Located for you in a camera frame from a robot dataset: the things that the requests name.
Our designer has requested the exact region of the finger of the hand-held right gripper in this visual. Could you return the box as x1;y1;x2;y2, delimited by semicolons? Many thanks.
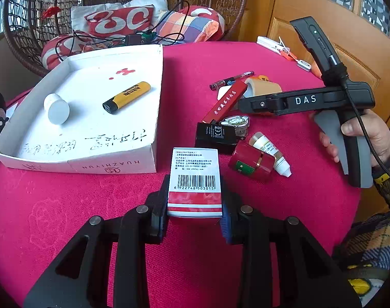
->
238;92;284;114

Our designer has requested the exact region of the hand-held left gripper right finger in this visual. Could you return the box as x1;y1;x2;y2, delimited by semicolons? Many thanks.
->
221;183;363;308

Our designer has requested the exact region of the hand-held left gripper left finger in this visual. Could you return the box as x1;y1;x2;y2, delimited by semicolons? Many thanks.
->
23;175;170;308

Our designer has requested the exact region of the beige tape roll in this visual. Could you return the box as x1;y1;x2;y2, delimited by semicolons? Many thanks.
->
244;77;283;99

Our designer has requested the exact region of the long red box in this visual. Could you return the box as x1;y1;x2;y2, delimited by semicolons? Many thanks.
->
203;80;247;124

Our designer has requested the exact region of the black gel pen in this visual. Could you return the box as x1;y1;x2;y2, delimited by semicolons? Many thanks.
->
209;70;255;91

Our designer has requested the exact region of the small white dropper bottle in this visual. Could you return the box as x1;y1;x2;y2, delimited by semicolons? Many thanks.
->
249;132;292;178

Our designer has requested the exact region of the red white barcode box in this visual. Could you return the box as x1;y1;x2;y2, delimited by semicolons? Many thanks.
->
167;148;223;217

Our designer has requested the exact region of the red round tin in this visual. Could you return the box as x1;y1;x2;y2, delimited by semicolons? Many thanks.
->
228;141;276;180

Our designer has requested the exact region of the white cardboard tray box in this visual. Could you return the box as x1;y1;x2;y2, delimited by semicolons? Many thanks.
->
0;44;164;174

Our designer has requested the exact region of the person's right hand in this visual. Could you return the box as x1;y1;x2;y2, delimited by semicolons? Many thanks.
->
320;109;390;167

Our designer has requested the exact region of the cartoon figure badge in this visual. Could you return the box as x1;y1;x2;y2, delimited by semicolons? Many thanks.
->
221;115;250;139

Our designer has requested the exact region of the black power adapter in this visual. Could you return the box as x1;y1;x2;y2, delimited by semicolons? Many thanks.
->
194;122;243;155

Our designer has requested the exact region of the white power bank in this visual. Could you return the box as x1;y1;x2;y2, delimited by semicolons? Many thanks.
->
257;36;291;55

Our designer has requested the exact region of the wooden door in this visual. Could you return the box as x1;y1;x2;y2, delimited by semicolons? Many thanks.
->
237;0;390;126

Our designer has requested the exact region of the red tablecloth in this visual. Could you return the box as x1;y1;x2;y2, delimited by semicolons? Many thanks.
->
0;40;374;308

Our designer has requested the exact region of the round red white cushion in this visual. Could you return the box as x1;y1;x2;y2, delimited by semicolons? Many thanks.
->
189;5;227;41

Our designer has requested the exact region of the plaid pillow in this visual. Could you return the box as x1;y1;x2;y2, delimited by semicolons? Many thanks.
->
154;10;217;44

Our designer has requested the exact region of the yellow black lighter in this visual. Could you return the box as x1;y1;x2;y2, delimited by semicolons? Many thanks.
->
103;81;151;114

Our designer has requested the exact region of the black charger block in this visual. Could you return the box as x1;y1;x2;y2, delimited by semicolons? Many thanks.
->
124;34;146;47

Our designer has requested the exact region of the person's plaid clothing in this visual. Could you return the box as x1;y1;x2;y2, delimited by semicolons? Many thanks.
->
331;211;390;308

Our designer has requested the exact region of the white cylinder bottle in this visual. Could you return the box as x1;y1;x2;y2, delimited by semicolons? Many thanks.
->
43;93;70;126

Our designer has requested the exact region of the large red white pillow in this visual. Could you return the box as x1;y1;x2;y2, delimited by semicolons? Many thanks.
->
85;5;156;38

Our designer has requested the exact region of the red white seat cushion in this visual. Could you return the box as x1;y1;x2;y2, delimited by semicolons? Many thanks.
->
41;33;126;71

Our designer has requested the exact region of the wicker hanging chair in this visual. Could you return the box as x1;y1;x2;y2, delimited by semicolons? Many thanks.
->
4;0;251;78

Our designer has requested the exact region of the black cable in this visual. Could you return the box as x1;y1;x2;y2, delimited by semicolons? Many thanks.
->
54;1;191;62

